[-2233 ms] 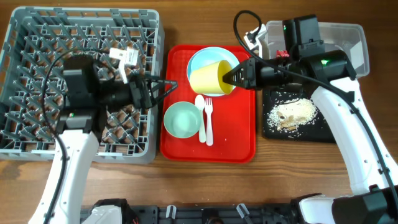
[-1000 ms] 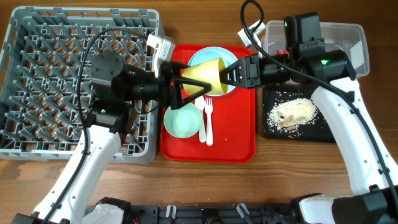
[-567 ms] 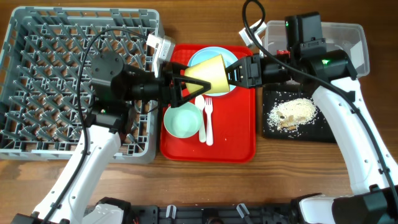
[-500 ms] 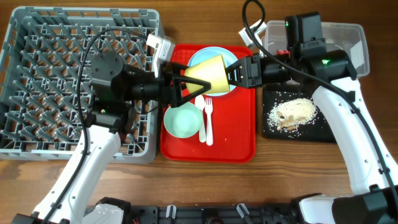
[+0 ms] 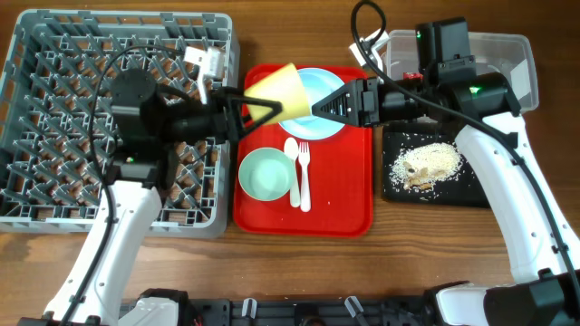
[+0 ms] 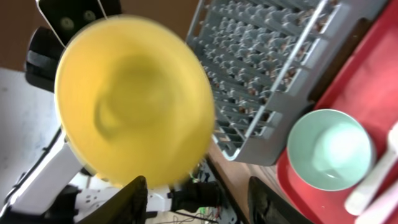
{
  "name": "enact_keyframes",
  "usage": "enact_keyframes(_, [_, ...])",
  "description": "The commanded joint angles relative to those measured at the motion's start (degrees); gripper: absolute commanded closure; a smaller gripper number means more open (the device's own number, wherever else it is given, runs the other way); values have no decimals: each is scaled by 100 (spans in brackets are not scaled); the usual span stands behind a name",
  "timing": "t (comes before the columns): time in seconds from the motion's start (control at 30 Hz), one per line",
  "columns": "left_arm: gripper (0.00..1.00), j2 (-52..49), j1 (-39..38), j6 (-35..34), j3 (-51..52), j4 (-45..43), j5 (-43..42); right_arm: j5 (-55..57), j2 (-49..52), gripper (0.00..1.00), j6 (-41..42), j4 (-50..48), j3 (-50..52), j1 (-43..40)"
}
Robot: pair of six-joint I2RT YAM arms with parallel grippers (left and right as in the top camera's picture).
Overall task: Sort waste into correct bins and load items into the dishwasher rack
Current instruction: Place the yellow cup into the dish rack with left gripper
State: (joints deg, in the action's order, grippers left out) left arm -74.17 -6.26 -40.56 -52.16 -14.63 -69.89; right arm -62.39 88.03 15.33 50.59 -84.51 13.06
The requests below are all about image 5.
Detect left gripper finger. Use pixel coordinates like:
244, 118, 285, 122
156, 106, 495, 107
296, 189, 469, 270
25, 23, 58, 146
225, 88, 282, 119
226, 109, 279, 141

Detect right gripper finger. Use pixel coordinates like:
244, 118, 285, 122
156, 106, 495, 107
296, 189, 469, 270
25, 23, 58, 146
312, 80, 361, 111
312, 106, 360, 126

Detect yellow plastic cup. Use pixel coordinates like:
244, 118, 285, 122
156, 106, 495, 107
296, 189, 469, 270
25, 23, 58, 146
244, 63, 311, 125

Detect rice and food scraps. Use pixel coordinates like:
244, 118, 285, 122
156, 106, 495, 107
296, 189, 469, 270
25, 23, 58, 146
389, 143, 463, 201

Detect red snack wrapper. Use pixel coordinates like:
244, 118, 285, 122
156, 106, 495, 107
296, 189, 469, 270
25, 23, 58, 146
402, 72, 423, 81

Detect light blue bowl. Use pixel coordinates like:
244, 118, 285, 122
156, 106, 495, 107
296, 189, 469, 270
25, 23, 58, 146
298, 69, 343, 106

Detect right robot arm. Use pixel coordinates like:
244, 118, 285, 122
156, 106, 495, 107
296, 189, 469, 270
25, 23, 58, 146
312, 17, 579, 325

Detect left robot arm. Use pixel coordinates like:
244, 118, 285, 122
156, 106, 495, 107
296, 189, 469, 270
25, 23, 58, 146
19, 69, 283, 325

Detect grey dishwasher rack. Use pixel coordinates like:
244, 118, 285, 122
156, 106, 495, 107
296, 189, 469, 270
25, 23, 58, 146
1, 9, 240, 234

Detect light blue plate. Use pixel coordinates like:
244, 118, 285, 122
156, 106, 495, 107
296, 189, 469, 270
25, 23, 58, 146
279, 68, 343, 140

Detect green bowl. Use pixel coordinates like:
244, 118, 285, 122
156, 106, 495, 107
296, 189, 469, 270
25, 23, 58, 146
237, 147, 296, 202

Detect white plastic spoon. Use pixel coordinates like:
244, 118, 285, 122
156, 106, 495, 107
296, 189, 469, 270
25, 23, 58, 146
284, 137, 301, 207

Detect white plastic fork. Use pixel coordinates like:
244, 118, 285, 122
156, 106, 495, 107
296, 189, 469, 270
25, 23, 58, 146
298, 142, 311, 212

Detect red plastic tray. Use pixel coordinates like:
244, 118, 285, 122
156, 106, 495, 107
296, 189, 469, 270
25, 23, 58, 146
232, 63, 374, 238

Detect black tray bin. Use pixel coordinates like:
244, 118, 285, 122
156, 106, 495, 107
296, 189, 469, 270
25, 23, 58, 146
382, 121, 489, 208

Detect clear plastic bin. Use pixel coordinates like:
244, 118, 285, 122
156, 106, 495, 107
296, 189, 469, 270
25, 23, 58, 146
382, 30, 539, 112

